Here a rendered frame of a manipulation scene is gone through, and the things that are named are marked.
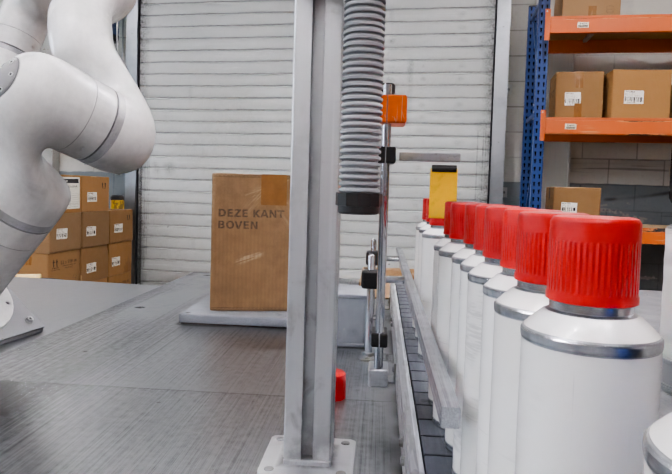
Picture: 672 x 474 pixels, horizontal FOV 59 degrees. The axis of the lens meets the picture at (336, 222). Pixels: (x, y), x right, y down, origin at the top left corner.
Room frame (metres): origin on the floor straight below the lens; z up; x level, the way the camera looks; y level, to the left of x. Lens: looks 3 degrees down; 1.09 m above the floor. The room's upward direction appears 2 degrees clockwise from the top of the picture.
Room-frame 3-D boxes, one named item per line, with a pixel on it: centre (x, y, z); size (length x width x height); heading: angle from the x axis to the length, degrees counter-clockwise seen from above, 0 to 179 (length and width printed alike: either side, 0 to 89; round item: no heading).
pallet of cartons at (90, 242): (4.32, 2.13, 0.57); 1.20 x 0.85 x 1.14; 172
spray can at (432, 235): (0.77, -0.14, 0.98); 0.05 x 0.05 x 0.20
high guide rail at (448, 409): (0.90, -0.11, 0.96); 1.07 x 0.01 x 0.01; 176
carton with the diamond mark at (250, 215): (1.32, 0.14, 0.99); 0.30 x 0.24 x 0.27; 7
